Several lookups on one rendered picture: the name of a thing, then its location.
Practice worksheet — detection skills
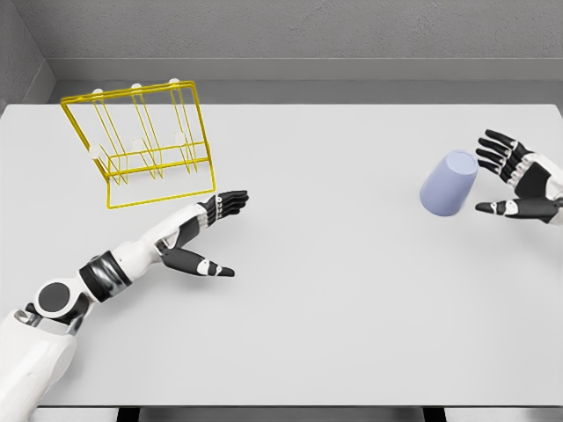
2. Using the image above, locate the yellow wire cup holder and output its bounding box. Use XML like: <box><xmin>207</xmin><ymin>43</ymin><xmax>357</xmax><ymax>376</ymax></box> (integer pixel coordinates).
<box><xmin>59</xmin><ymin>77</ymin><xmax>217</xmax><ymax>210</ymax></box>

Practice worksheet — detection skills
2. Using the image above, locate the lavender cup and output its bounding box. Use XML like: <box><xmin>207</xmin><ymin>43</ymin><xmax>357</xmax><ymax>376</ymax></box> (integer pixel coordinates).
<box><xmin>418</xmin><ymin>149</ymin><xmax>479</xmax><ymax>218</ymax></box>

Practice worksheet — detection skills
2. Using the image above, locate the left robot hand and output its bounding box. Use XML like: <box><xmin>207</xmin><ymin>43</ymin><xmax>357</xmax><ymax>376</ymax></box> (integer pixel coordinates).
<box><xmin>150</xmin><ymin>189</ymin><xmax>250</xmax><ymax>279</ymax></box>

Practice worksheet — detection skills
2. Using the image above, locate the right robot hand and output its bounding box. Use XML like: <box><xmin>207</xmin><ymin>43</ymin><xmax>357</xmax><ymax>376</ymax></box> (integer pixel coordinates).
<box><xmin>473</xmin><ymin>128</ymin><xmax>563</xmax><ymax>227</ymax></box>

